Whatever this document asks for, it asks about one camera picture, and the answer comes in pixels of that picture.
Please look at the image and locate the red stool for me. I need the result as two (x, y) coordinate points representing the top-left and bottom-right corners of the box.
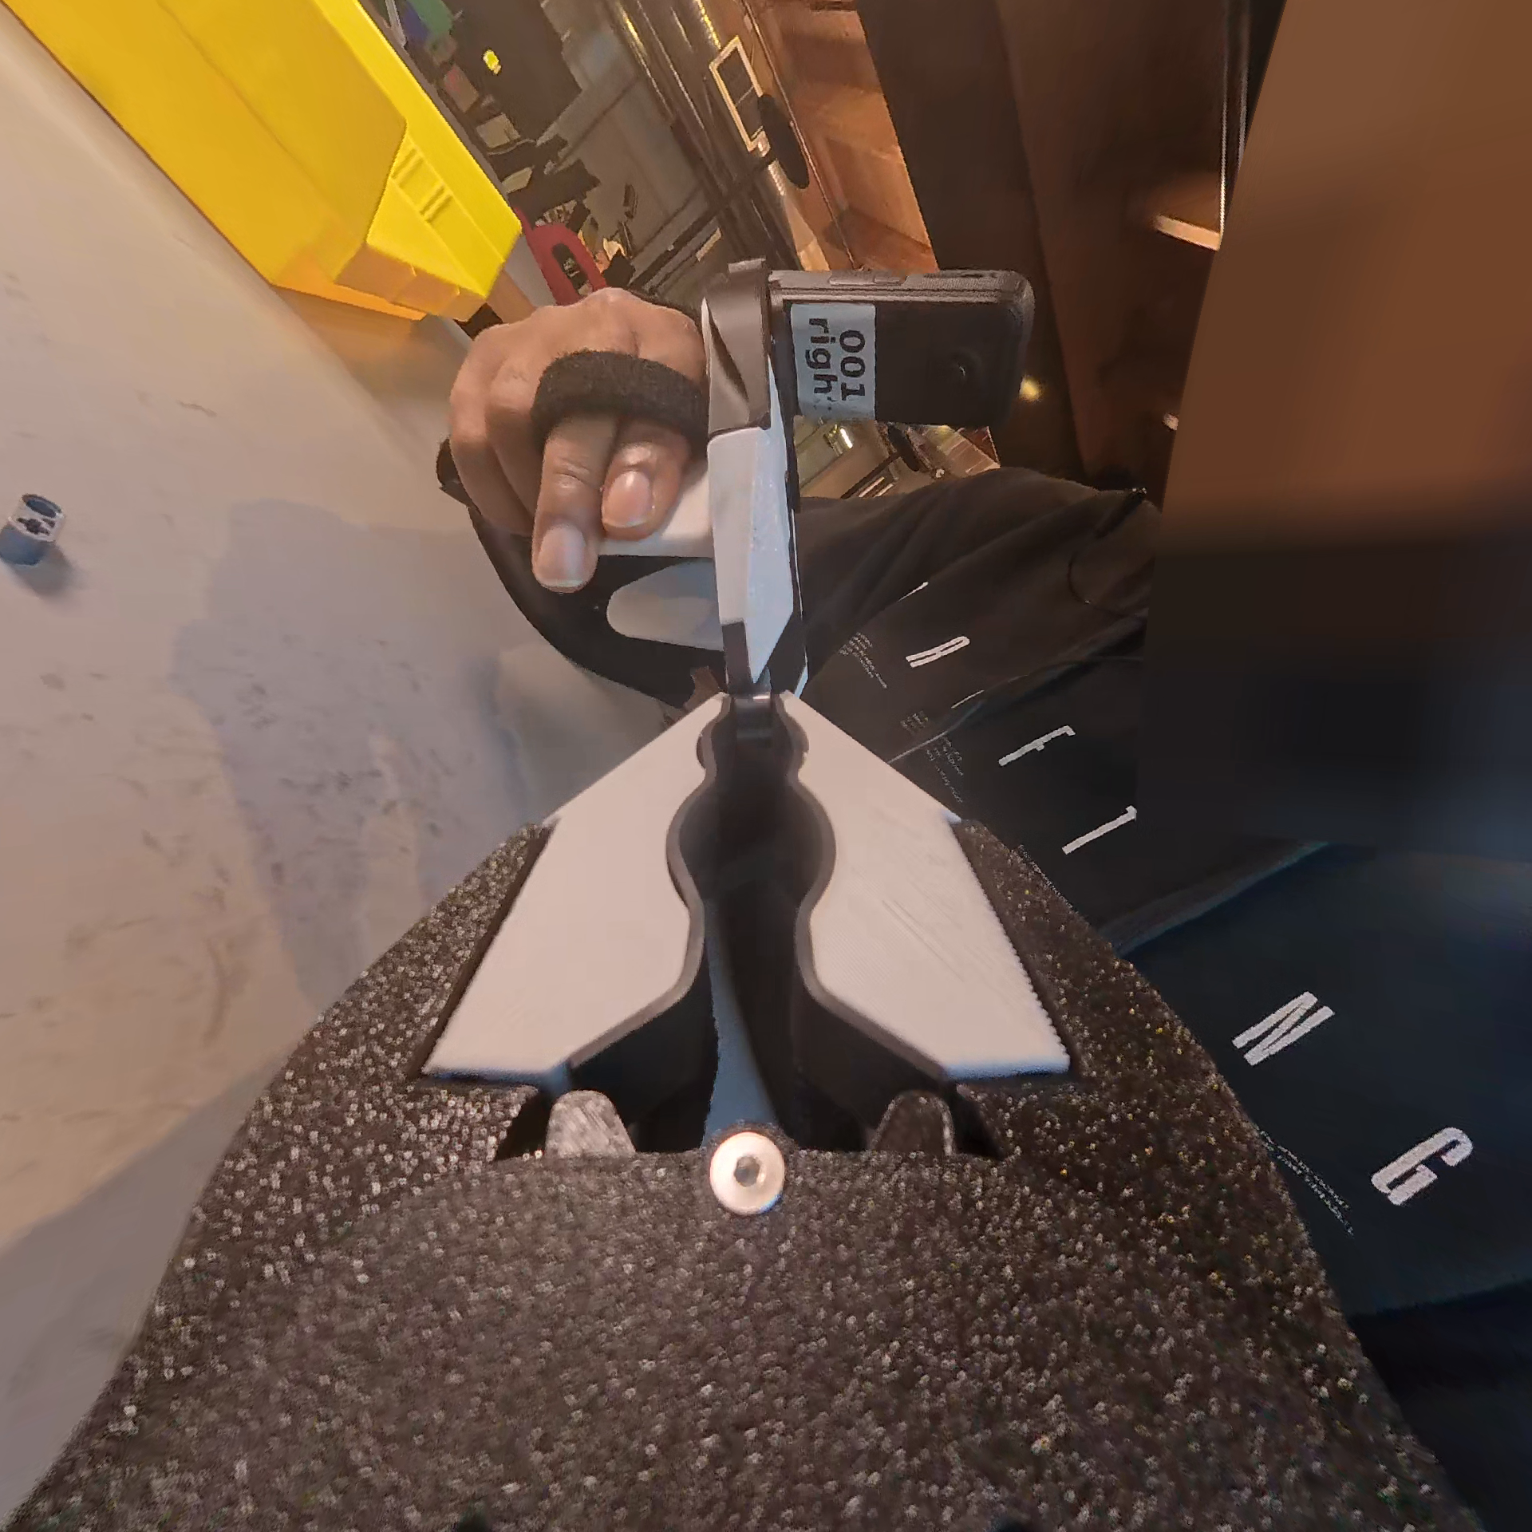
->
(515, 210), (605, 301)

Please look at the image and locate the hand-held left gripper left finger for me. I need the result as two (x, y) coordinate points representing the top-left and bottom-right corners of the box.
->
(421, 697), (729, 1098)

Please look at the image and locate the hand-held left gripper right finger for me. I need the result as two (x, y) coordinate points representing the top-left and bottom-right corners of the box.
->
(773, 701), (1072, 1087)

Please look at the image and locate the grey cross-hole connector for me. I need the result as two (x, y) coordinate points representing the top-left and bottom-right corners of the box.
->
(0, 491), (69, 568)

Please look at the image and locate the grey desk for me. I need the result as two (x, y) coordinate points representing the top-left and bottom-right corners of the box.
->
(0, 13), (720, 1319)

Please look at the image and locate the yellow divided parts bin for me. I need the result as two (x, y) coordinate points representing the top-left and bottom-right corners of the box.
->
(41, 0), (523, 323)

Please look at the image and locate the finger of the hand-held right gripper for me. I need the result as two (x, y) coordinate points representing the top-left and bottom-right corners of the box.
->
(705, 422), (805, 699)

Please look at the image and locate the person's right hand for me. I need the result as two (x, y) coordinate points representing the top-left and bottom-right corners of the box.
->
(448, 287), (707, 595)

